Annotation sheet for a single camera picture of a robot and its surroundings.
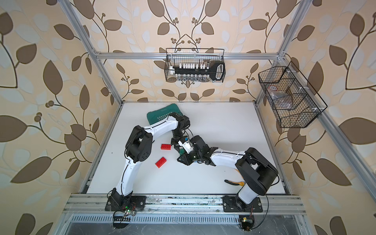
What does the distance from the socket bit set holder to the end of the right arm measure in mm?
378

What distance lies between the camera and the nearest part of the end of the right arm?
66cm

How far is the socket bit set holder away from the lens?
823mm
